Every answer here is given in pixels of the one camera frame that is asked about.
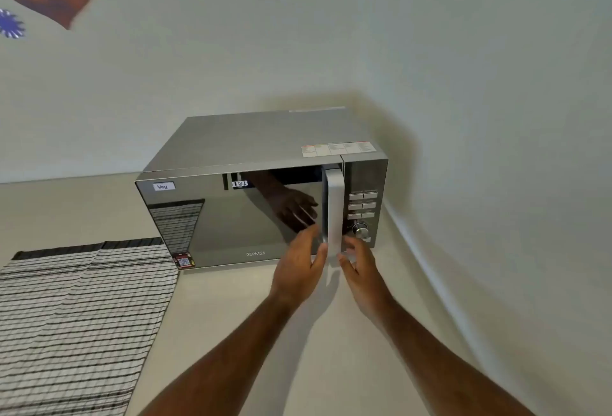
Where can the person's right hand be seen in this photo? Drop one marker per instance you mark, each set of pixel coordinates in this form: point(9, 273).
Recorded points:
point(363, 277)

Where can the black white striped placemat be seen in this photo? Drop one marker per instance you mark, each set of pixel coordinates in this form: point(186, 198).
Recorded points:
point(71, 325)

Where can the person's left forearm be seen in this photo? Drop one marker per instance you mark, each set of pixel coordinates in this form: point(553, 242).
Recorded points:
point(224, 363)

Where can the person's right forearm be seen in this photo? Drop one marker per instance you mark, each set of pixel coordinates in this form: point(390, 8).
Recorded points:
point(444, 368)

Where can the person's left hand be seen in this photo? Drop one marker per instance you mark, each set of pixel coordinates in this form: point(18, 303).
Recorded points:
point(296, 267)

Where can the white table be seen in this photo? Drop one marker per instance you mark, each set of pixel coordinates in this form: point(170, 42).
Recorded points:
point(71, 210)

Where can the silver microwave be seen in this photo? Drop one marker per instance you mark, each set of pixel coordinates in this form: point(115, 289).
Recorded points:
point(263, 143)

